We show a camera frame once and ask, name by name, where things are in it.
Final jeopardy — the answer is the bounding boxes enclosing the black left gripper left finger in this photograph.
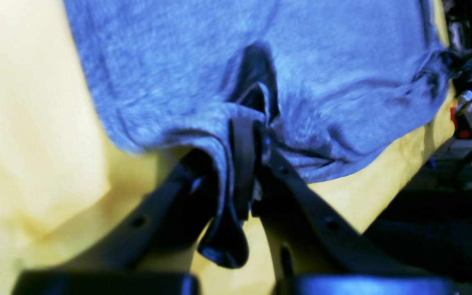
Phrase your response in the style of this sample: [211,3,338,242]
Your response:
[13,149,218,295]

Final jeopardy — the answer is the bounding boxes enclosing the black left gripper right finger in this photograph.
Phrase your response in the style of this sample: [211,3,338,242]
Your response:
[229,118,455,295]

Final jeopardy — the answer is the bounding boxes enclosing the red black clamp right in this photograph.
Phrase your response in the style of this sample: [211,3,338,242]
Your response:
[451,107,472,140]

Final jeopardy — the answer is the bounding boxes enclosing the grey long-sleeve T-shirt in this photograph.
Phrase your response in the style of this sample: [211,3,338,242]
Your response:
[63,0,456,269]

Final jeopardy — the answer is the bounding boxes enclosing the yellow table cloth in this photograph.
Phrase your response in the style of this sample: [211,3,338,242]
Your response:
[0,0,454,295]

